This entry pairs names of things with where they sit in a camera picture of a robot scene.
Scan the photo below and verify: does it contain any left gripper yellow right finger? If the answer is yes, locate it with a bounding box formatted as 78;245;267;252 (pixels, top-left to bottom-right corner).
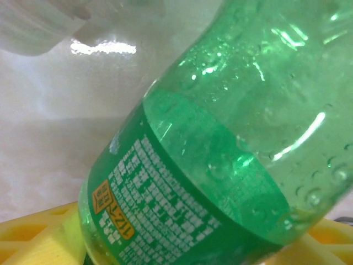
256;217;353;265

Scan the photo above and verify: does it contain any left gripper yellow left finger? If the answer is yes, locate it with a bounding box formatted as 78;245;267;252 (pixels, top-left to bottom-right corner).
0;201;89;265

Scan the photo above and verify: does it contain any green plastic bottle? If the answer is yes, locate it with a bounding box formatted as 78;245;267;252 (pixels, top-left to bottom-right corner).
78;0;353;265

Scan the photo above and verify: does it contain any blue label bottle white cap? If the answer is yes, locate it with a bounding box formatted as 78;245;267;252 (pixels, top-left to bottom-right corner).
0;0;93;57

